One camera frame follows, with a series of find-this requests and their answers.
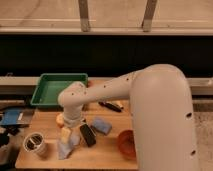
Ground light blue towel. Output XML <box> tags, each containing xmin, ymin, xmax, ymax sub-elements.
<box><xmin>57</xmin><ymin>133</ymin><xmax>81</xmax><ymax>160</ymax></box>

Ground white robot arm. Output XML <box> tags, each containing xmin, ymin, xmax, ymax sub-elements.
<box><xmin>58</xmin><ymin>64</ymin><xmax>200</xmax><ymax>171</ymax></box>

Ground red bowl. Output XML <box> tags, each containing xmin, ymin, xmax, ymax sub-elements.
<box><xmin>117</xmin><ymin>130</ymin><xmax>136</xmax><ymax>160</ymax></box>

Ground orange fruit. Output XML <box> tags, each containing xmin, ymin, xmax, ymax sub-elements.
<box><xmin>56</xmin><ymin>113</ymin><xmax>64</xmax><ymax>128</ymax></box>

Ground black remote control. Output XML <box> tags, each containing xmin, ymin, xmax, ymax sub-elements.
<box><xmin>80</xmin><ymin>124</ymin><xmax>96</xmax><ymax>147</ymax></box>

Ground metal can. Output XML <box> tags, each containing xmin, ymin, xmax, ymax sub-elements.
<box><xmin>23</xmin><ymin>132</ymin><xmax>47</xmax><ymax>157</ymax></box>

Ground blue sponge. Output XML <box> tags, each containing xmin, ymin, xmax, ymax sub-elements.
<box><xmin>91</xmin><ymin>117</ymin><xmax>112</xmax><ymax>135</ymax></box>

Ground wooden board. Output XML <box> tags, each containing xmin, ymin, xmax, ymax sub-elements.
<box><xmin>15</xmin><ymin>100</ymin><xmax>137</xmax><ymax>171</ymax></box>

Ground green plastic tray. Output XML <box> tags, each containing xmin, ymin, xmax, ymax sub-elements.
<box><xmin>31</xmin><ymin>73</ymin><xmax>88</xmax><ymax>108</ymax></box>

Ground blue box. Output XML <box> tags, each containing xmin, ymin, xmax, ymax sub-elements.
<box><xmin>0</xmin><ymin>108</ymin><xmax>34</xmax><ymax>126</ymax></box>

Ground yellow banana toy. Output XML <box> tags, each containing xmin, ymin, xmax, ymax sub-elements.
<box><xmin>115</xmin><ymin>101</ymin><xmax>124</xmax><ymax>109</ymax></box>

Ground black handled brush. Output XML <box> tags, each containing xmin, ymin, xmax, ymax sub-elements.
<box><xmin>98</xmin><ymin>102</ymin><xmax>122</xmax><ymax>112</ymax></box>

